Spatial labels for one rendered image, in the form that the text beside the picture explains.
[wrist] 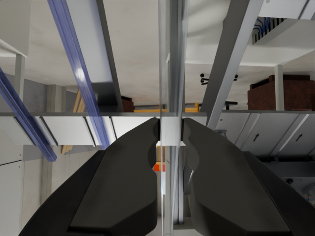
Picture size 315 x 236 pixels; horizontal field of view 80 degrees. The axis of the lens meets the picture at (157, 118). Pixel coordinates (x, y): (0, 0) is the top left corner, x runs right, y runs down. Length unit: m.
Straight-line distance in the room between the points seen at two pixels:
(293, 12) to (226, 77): 0.12
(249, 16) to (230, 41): 0.04
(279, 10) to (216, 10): 0.41
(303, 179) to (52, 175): 4.49
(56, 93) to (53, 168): 1.62
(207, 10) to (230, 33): 0.39
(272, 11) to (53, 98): 4.55
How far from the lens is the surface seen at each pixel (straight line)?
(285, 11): 0.36
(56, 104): 4.69
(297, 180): 0.62
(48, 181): 4.80
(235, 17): 0.34
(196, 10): 0.73
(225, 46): 0.36
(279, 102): 1.31
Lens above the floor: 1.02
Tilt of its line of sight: 4 degrees down
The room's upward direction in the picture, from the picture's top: 180 degrees counter-clockwise
